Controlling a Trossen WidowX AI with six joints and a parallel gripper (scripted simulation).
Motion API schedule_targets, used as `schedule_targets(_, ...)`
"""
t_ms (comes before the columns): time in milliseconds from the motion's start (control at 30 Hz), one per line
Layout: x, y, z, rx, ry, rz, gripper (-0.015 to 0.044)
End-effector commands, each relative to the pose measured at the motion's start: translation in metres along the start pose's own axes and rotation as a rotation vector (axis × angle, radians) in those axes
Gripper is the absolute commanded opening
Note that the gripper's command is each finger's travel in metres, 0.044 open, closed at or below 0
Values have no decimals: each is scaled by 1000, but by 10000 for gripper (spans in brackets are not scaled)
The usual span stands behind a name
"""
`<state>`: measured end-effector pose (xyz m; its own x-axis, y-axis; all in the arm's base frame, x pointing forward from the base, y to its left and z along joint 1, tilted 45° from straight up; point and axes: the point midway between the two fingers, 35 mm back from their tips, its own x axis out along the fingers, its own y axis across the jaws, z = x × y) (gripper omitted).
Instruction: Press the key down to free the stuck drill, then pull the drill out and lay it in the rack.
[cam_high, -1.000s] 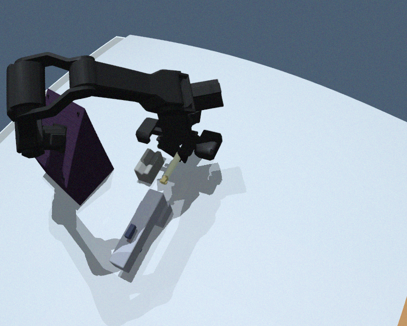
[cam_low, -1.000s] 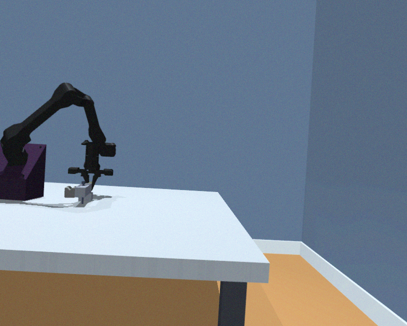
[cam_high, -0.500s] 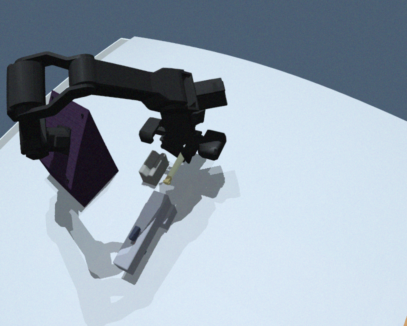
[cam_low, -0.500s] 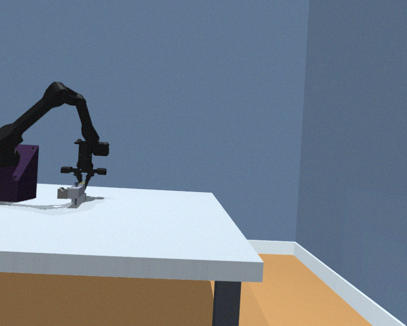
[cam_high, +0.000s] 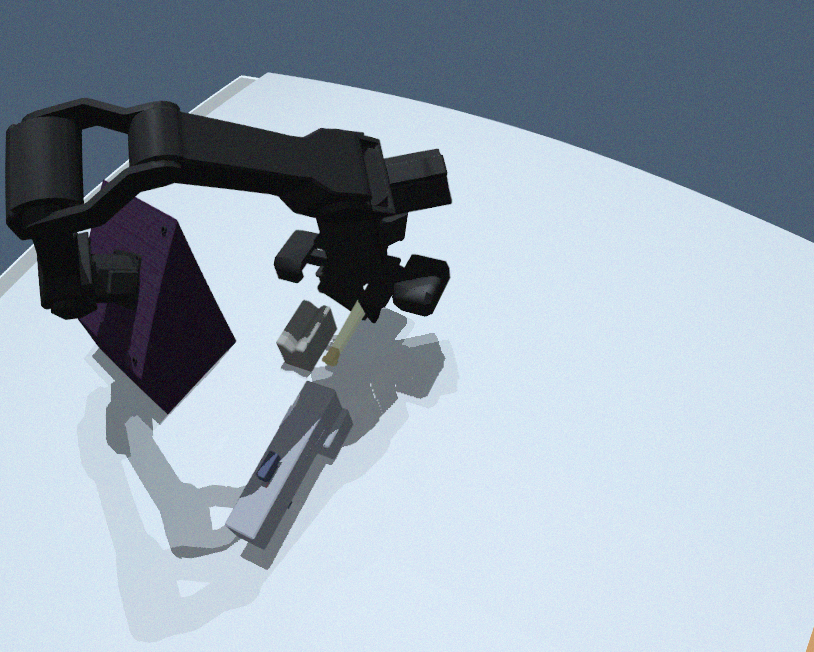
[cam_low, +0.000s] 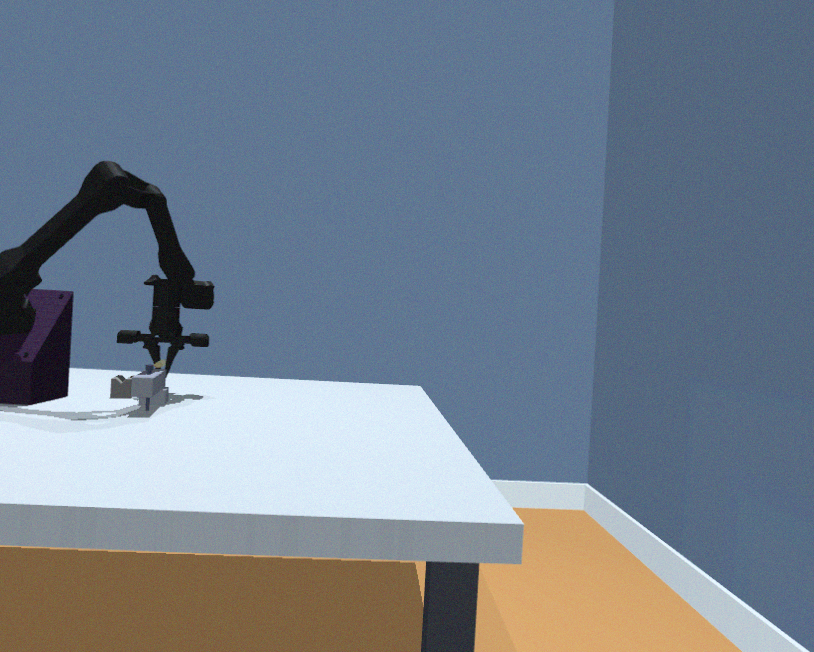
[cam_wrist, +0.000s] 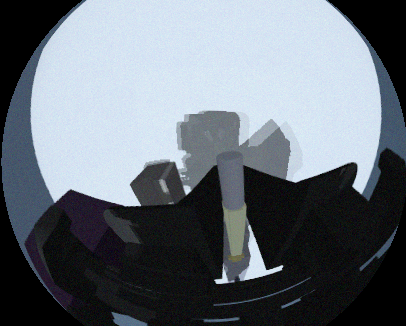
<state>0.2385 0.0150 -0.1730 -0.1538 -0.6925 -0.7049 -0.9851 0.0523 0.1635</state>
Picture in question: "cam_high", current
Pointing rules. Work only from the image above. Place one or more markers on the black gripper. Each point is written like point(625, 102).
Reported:
point(347, 264)

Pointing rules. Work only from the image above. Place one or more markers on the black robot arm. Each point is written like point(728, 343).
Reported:
point(339, 177)

